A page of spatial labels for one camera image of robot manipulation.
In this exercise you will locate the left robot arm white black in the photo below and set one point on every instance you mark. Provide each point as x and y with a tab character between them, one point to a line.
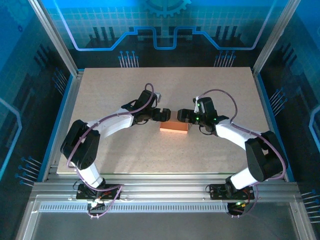
80	145

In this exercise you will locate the aluminium corner post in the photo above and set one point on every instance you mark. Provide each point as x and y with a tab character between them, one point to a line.
273	37
56	37

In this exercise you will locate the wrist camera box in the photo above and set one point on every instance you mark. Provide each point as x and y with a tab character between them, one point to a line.
158	97
199	106

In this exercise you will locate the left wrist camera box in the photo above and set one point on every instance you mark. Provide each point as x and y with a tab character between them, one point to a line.
158	97

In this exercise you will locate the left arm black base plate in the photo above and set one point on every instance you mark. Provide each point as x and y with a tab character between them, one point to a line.
83	196

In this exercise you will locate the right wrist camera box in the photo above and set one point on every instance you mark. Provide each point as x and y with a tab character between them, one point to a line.
199	106

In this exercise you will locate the aluminium frame cross rail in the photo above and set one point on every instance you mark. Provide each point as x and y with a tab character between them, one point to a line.
162	187

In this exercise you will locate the aluminium side rail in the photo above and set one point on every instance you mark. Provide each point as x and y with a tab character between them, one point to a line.
71	100
261	100

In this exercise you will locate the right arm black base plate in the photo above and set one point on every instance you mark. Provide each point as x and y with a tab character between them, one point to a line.
217	192

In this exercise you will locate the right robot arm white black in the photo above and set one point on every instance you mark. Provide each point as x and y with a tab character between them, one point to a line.
262	160

